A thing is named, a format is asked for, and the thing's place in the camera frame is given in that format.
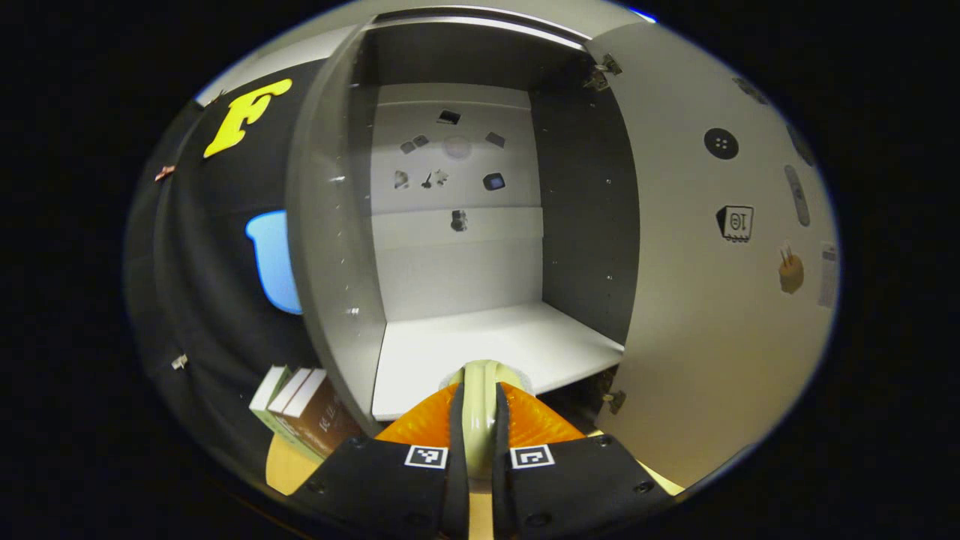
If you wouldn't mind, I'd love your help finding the black backdrop cloth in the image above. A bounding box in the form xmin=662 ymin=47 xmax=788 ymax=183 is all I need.
xmin=124 ymin=60 xmax=331 ymax=481

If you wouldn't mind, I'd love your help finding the beige cabinet door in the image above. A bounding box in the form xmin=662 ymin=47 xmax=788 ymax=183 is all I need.
xmin=585 ymin=21 xmax=839 ymax=488

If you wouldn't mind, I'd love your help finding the dark grey cabinet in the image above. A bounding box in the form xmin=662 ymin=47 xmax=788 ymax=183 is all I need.
xmin=285 ymin=6 xmax=642 ymax=440

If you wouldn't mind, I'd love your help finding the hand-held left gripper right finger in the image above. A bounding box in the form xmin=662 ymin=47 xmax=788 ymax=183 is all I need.
xmin=490 ymin=382 xmax=674 ymax=540

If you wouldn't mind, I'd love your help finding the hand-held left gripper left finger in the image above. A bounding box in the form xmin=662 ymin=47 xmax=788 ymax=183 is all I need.
xmin=289 ymin=382 xmax=472 ymax=540

